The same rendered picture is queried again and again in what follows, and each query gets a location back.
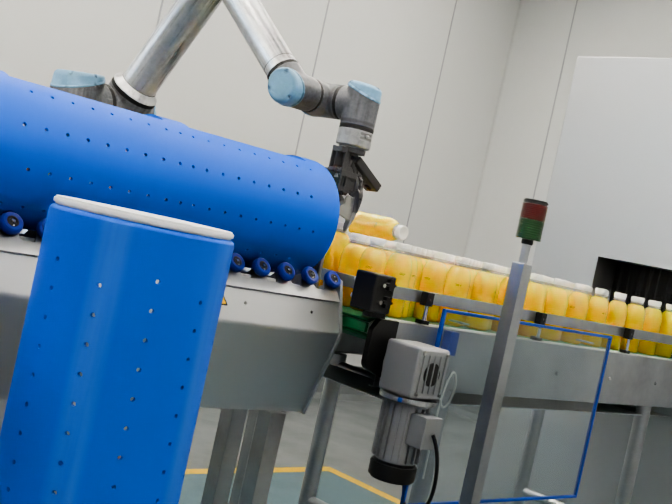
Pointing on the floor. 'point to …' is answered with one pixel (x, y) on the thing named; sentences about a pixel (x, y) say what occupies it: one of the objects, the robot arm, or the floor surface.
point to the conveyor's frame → (625, 391)
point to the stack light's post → (495, 383)
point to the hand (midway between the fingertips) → (341, 225)
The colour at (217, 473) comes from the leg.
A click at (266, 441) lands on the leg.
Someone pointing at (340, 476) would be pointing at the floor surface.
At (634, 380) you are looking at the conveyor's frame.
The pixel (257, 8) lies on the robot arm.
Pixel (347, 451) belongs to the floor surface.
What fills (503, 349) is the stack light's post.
